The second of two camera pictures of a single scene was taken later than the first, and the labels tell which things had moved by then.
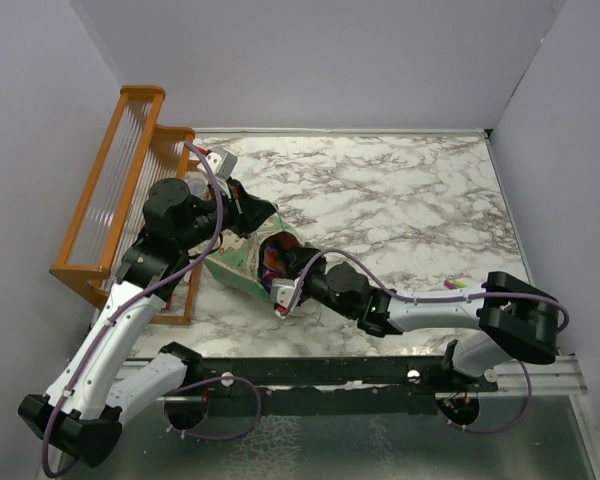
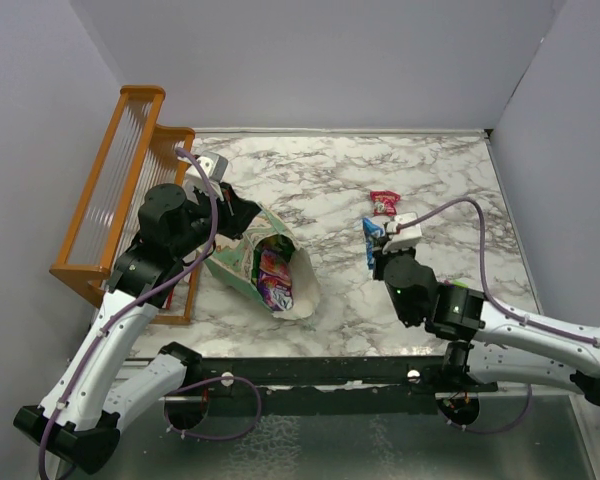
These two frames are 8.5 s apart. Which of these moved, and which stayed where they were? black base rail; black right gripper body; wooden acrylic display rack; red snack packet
Moved: black right gripper body; red snack packet
Stayed: wooden acrylic display rack; black base rail
